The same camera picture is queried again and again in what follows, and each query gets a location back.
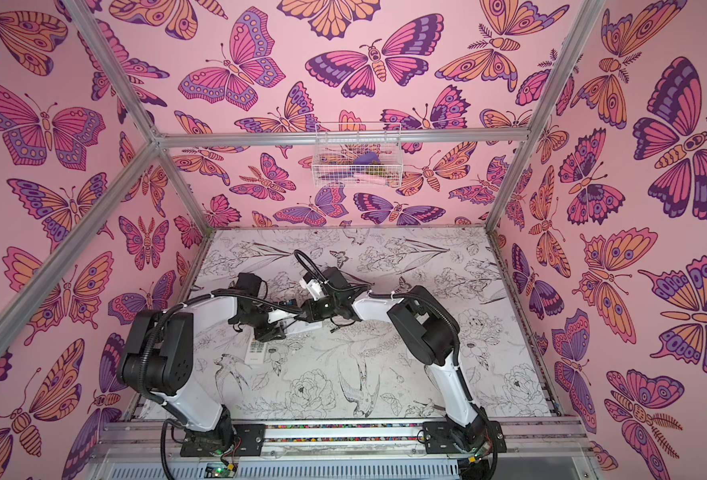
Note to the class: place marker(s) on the purple object in basket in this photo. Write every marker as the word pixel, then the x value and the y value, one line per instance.
pixel 369 158

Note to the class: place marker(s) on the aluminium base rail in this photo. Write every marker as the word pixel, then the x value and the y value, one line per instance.
pixel 536 448

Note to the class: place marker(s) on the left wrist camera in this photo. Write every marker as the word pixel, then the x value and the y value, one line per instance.
pixel 280 315

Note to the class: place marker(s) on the white battery cover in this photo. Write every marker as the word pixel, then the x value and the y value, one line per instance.
pixel 413 351

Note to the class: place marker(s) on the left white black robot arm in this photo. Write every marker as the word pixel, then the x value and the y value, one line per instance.
pixel 158 360

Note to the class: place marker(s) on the white remote with display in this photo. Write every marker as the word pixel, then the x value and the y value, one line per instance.
pixel 299 327

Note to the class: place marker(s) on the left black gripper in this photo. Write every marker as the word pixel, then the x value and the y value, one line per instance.
pixel 275 327

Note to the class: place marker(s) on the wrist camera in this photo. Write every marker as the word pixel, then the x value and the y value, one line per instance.
pixel 280 315
pixel 315 288

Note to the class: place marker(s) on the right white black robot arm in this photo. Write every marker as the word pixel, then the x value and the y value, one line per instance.
pixel 430 334

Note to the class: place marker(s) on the white wire basket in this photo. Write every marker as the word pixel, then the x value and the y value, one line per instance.
pixel 361 153

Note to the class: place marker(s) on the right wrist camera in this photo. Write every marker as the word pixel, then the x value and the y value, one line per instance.
pixel 315 288

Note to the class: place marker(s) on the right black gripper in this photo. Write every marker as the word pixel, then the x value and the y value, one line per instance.
pixel 302 306

